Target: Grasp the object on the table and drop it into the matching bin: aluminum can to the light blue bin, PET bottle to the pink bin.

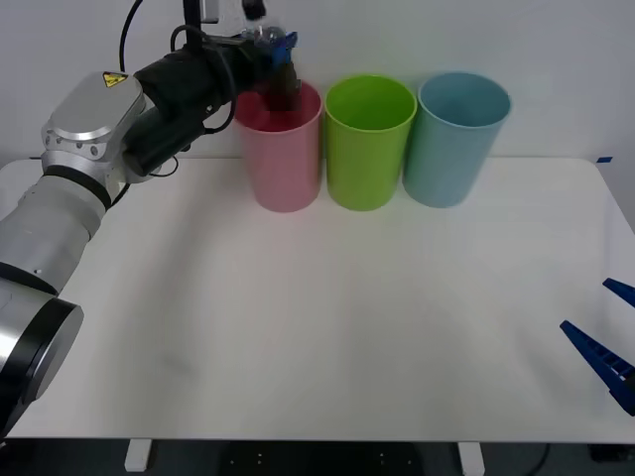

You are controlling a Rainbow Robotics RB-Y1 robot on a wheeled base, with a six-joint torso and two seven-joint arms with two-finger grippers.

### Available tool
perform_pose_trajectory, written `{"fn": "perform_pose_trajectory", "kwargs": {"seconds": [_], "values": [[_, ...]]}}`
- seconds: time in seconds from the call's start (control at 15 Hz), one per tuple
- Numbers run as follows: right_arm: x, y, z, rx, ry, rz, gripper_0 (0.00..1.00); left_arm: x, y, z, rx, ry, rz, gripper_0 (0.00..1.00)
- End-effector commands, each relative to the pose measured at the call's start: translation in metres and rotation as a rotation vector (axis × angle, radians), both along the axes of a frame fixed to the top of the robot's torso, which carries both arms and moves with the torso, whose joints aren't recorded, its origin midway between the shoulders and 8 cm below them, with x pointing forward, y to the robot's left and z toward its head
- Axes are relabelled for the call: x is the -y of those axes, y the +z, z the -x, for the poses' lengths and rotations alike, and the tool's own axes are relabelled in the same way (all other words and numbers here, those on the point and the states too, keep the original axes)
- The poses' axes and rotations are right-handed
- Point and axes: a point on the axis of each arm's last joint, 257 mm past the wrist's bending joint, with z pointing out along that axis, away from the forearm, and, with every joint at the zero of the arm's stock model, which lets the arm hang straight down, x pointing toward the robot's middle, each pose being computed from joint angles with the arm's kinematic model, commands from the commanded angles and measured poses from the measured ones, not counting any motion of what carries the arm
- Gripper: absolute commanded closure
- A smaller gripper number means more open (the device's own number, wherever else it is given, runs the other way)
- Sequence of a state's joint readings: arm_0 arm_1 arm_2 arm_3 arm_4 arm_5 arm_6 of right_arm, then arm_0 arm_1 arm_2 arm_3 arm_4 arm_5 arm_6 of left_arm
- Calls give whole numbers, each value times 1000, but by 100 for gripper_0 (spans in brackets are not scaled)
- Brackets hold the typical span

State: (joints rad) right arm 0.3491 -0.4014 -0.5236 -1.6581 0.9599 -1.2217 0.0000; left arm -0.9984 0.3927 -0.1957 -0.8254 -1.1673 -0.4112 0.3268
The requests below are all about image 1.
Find white table leg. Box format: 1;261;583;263
123;438;152;473
456;441;485;476

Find dark bottle with black cap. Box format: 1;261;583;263
241;0;303;114

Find pale blue plastic bin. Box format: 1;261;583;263
401;71;512;209

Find pink plastic bin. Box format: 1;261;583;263
231;78;324;215

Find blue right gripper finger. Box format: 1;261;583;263
560;319;635;417
601;278;635;309

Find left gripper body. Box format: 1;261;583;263
216;35;275;101

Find yellow-green plastic bin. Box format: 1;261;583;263
323;73;418;213

